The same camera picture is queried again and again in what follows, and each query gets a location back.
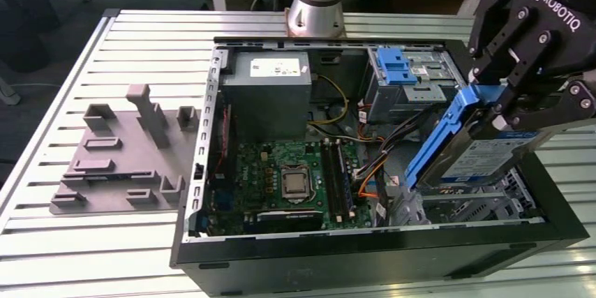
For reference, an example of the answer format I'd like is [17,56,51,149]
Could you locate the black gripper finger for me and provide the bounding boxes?
[466,0,535,85]
[491,31,596,135]

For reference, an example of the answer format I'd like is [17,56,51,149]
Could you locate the hard disk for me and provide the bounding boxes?
[402,83,543,193]

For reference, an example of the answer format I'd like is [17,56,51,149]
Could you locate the silver disk bay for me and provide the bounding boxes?
[390,186,535,225]

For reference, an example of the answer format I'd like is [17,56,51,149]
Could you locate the blue plastic drive latch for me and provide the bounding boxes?
[375,47,418,87]

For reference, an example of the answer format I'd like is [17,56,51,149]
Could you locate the grey metal drive cage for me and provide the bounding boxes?
[365,45,469,124]

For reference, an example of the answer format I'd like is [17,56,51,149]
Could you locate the RAM stick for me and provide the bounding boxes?
[337,142,357,214]

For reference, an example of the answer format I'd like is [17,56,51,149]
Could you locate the black RAM slot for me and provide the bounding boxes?
[319,140,343,221]

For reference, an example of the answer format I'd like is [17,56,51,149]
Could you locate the grey Dell power supply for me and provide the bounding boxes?
[217,50,311,142]

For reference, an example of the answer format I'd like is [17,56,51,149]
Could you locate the silver CPU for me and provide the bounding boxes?
[282,171,309,196]

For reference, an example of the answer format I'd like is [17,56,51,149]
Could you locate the CPU socket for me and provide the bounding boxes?
[275,163,313,204]

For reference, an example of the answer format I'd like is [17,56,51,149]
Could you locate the green Dell motherboard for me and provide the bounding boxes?
[203,139,373,236]

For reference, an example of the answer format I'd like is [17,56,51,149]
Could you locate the black graphics card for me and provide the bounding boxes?
[241,209,325,234]

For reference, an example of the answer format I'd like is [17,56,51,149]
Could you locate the black open PC case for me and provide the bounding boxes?
[167,34,590,297]

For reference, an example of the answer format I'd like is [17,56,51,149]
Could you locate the grey parts rack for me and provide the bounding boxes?
[47,83,203,215]

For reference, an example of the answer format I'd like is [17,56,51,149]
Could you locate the grey metal foot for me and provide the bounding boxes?
[0,76,22,106]

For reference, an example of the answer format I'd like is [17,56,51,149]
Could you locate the black cable bundle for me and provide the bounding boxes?
[369,107,447,228]

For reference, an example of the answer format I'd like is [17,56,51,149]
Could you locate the yellow wire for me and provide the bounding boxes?
[306,73,350,127]

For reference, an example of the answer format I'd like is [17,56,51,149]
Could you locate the red and black wires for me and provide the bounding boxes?
[355,98,387,144]

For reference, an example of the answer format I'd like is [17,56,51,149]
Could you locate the orange and white wire bundle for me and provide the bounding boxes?
[353,158,390,201]

